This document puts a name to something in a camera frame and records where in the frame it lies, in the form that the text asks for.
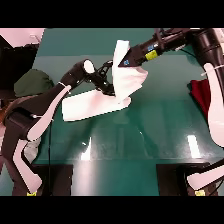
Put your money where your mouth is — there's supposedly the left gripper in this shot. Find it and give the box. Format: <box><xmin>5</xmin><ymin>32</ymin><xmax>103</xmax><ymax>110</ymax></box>
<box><xmin>90</xmin><ymin>71</ymin><xmax>117</xmax><ymax>97</ymax></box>

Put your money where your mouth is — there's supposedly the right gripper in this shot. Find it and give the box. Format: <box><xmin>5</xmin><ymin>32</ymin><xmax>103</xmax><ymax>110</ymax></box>
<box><xmin>118</xmin><ymin>38</ymin><xmax>160</xmax><ymax>69</ymax></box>

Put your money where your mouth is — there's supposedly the white garment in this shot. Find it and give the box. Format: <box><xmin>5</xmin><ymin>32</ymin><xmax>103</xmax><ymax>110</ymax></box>
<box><xmin>61</xmin><ymin>39</ymin><xmax>149</xmax><ymax>123</ymax></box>

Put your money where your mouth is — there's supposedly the dark green garment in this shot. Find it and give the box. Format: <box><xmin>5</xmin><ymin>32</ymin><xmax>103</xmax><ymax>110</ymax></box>
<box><xmin>13</xmin><ymin>68</ymin><xmax>55</xmax><ymax>98</ymax></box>

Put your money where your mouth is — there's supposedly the red garment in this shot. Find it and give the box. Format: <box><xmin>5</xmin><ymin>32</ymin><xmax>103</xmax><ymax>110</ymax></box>
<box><xmin>187</xmin><ymin>78</ymin><xmax>213</xmax><ymax>117</ymax></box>

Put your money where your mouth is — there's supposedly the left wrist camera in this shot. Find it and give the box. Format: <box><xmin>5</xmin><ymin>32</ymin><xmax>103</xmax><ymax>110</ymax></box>
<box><xmin>97</xmin><ymin>59</ymin><xmax>115</xmax><ymax>78</ymax></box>

